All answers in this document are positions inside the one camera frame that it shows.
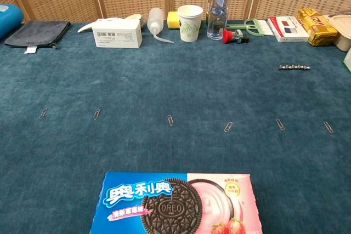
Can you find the silver paper clip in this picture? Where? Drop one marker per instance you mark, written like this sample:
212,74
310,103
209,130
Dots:
280,124
228,126
96,114
43,113
328,126
170,120

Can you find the dark blue carpet mat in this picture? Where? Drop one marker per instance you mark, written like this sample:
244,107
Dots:
164,86

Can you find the paper cup with leaf print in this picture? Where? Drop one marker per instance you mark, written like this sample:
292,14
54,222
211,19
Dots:
189,25

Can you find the yellow sponge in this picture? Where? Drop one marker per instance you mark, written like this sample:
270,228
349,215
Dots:
172,20

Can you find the red emergency stop button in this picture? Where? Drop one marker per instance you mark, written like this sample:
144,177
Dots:
227,36

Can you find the translucent squeeze wash bottle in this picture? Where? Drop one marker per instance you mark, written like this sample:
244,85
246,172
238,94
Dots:
155,20

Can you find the white cardboard box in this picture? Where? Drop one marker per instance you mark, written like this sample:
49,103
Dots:
118,35

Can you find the clear water bottle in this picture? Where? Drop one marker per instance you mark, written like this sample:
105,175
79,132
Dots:
218,12

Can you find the Oreo cookie box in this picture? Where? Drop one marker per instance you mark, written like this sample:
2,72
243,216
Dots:
175,206

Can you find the green white hand brush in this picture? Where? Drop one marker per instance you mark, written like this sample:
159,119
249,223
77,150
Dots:
253,27

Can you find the white box red blue squares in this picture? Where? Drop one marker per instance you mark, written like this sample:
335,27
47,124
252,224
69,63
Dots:
288,29

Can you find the dark grey cloth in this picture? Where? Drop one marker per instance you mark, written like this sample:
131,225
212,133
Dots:
38,34

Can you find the golden yellow snack pack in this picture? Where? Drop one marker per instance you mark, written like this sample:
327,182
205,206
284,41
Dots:
315,24

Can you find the green tissue box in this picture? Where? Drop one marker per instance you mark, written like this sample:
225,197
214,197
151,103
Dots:
348,61

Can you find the beige lidded lunch box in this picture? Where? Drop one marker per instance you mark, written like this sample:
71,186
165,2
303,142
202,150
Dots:
342,29

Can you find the blue detergent bottle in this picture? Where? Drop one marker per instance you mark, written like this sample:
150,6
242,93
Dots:
8,20

